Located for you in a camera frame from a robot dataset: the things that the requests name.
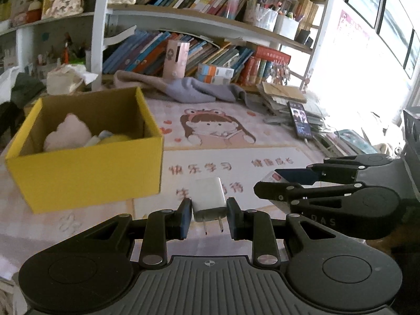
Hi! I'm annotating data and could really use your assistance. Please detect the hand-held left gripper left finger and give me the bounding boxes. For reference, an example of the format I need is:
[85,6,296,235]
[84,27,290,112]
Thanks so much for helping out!
[80,198,193,267]

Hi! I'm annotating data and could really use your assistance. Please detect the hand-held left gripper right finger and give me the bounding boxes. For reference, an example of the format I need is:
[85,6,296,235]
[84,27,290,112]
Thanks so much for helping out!
[227,197,340,267]

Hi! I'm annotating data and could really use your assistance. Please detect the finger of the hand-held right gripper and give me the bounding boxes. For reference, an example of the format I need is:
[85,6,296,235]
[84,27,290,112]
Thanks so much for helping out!
[254,182,361,235]
[275,156,361,184]

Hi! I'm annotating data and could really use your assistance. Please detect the white charger plug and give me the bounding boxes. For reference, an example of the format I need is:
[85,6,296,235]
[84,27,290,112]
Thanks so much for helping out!
[190,177,228,235]

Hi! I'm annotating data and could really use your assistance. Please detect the yellow cardboard box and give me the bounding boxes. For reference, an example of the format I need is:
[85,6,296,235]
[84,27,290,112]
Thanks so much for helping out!
[5,87,164,214]

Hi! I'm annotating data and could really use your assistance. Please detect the yellow tape roll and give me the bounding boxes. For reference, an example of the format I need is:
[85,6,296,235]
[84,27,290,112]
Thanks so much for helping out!
[95,133,135,145]

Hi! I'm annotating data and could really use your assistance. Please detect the small white box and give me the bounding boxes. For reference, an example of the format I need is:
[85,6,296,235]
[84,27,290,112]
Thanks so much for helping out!
[85,130,111,146]

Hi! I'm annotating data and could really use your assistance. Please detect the pink plush toy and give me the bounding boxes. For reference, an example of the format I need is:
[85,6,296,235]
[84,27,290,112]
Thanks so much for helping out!
[44,113,92,153]

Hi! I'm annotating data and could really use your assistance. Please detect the black smartphone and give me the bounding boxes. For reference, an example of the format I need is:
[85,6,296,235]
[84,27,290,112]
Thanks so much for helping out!
[287,102,313,138]

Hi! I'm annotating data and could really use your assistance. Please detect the black mesh basket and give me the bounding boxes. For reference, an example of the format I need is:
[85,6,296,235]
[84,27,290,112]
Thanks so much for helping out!
[402,108,420,201]

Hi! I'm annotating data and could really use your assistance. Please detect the pile of books and papers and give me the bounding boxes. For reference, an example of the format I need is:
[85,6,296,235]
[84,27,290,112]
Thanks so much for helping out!
[256,82,388,158]

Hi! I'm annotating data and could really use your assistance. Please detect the hanging acrylic charms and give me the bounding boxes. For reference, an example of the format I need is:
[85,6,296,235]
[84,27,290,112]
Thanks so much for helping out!
[267,61,292,86]

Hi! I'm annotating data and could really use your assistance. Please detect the orange blue white carton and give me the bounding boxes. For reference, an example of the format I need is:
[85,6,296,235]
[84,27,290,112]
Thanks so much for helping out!
[197,63,235,84]

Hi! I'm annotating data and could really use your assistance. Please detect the grey and pink scarf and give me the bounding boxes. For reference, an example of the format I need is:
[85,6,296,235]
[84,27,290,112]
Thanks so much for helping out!
[113,70,246,103]

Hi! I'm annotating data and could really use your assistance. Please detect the white pen holder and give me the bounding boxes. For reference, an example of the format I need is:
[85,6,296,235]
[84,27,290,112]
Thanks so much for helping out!
[274,13,301,39]

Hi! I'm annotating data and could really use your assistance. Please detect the pink carton box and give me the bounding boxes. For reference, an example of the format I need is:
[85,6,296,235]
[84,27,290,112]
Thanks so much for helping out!
[164,39,190,78]

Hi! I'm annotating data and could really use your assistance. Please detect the clear pen holder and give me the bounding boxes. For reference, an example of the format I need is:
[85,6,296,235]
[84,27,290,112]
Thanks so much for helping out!
[244,5,279,32]

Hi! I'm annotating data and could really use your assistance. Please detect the long row of colourful books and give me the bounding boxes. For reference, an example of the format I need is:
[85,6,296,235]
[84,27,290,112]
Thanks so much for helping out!
[102,29,292,86]

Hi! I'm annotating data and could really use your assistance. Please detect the white cloth bag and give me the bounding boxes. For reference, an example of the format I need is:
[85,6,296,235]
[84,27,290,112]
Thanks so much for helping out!
[46,64,99,96]

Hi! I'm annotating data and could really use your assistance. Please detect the white lying book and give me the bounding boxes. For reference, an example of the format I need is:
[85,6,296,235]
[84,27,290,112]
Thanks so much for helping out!
[104,25,137,45]

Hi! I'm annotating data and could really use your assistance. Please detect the pile of clothes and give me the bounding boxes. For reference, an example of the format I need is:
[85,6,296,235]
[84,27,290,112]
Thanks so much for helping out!
[0,67,46,138]

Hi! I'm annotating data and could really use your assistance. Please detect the white cubby shelf unit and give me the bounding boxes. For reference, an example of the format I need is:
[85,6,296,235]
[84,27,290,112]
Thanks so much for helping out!
[0,11,96,76]

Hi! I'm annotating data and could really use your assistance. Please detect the pink wall poster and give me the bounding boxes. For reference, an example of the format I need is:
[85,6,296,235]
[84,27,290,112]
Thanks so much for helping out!
[335,10,375,53]

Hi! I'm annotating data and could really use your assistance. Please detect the white bookshelf frame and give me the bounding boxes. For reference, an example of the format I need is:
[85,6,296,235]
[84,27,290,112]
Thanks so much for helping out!
[90,0,332,92]

